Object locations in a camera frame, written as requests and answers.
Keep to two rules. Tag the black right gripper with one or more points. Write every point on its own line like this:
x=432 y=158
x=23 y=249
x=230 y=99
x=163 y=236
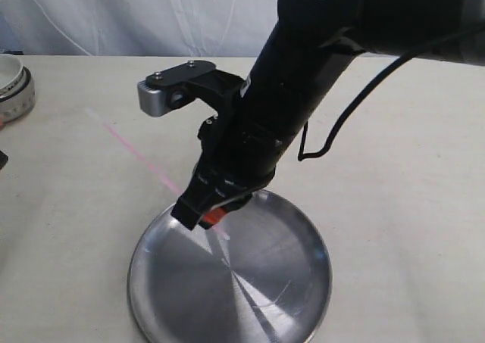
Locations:
x=238 y=158

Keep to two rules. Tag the pink plastic straw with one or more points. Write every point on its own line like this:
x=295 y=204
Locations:
x=159 y=172

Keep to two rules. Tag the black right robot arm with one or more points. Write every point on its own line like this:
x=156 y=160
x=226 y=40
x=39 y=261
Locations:
x=312 y=44

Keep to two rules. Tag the round stainless steel plate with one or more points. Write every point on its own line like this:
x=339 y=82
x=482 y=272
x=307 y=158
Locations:
x=263 y=274

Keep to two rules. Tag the white patterned ceramic bowl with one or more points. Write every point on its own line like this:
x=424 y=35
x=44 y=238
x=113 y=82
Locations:
x=20 y=100

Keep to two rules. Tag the white backdrop curtain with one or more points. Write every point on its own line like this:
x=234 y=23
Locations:
x=227 y=28

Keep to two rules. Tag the white inner stacked bowl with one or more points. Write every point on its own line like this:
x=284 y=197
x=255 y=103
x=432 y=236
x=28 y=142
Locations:
x=11 y=69

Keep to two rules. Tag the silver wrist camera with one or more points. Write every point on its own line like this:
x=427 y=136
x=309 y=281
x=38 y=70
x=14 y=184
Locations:
x=164 y=91

